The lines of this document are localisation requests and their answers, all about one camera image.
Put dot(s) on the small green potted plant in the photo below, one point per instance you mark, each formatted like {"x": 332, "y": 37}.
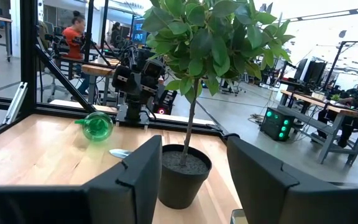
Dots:
{"x": 335, "y": 97}

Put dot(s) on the black box with green lights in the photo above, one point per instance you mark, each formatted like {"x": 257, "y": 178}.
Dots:
{"x": 277, "y": 124}

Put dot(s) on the black monitor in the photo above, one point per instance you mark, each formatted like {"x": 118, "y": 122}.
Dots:
{"x": 314, "y": 71}

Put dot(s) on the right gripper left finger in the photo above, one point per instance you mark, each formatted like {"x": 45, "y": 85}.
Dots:
{"x": 129, "y": 193}

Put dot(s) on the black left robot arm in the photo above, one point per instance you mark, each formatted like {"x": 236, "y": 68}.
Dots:
{"x": 134, "y": 109}

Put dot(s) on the black aluminium table frame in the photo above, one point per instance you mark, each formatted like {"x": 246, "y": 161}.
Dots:
{"x": 28, "y": 62}

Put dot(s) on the monitor with blue screen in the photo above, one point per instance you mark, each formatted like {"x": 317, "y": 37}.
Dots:
{"x": 138, "y": 32}

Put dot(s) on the black metal rig frame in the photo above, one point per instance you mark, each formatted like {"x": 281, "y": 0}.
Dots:
{"x": 340, "y": 56}

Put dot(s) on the wooden table with grey legs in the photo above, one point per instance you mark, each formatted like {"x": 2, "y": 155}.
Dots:
{"x": 334, "y": 124}

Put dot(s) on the wooden-topped work table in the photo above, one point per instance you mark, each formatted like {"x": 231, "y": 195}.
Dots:
{"x": 96, "y": 70}

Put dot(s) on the artificial tree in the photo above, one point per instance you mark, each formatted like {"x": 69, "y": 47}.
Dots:
{"x": 183, "y": 186}

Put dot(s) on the silver aluminium bracket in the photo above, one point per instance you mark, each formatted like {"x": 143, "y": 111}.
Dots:
{"x": 15, "y": 102}

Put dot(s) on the black box with red light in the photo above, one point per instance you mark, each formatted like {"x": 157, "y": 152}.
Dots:
{"x": 165, "y": 104}

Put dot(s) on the green glass jar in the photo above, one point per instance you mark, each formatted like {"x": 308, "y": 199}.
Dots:
{"x": 98, "y": 127}

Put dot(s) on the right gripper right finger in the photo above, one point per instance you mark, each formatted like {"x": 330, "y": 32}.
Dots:
{"x": 275, "y": 199}

